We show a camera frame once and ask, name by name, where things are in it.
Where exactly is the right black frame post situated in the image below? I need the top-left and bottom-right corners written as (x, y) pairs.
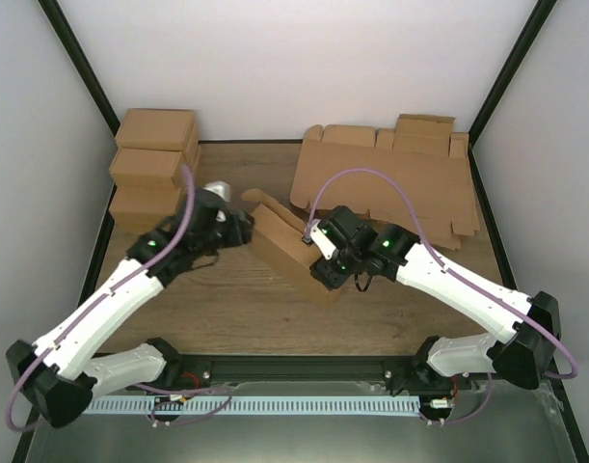
top-left (468, 0), bottom-right (558, 139)

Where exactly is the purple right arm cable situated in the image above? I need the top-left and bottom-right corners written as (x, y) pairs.
top-left (306, 167), bottom-right (579, 382)

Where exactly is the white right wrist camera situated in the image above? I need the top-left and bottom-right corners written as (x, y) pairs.
top-left (303, 219), bottom-right (336, 260)

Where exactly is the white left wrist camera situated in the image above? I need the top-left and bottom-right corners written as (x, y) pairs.
top-left (203, 180), bottom-right (231, 223)

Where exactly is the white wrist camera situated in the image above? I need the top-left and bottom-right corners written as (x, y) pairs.
top-left (203, 180), bottom-right (231, 223)
top-left (303, 219), bottom-right (336, 260)

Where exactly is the cardboard box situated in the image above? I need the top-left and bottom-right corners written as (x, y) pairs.
top-left (115, 108), bottom-right (199, 151)
top-left (109, 186), bottom-right (186, 234)
top-left (109, 148), bottom-right (201, 188)
top-left (242, 188), bottom-right (343, 307)

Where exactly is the upright cardboard sheet at back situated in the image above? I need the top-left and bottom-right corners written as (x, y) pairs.
top-left (392, 114), bottom-right (455, 157)

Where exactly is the black frame post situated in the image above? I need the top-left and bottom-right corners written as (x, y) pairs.
top-left (38, 0), bottom-right (120, 136)
top-left (468, 0), bottom-right (558, 139)

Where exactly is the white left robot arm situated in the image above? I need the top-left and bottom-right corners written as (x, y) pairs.
top-left (6, 181), bottom-right (254, 428)

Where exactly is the stack of flat cardboard sheets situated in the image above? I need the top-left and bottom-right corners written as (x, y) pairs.
top-left (289, 124), bottom-right (480, 250)

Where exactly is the light blue slotted cable duct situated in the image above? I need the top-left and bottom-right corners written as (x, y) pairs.
top-left (85, 395), bottom-right (420, 417)

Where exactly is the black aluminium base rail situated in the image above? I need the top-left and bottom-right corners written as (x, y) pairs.
top-left (124, 353), bottom-right (497, 387)

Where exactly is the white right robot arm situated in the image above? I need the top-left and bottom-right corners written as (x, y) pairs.
top-left (308, 205), bottom-right (561, 390)

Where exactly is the left black frame post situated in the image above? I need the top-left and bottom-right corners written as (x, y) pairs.
top-left (38, 0), bottom-right (120, 136)

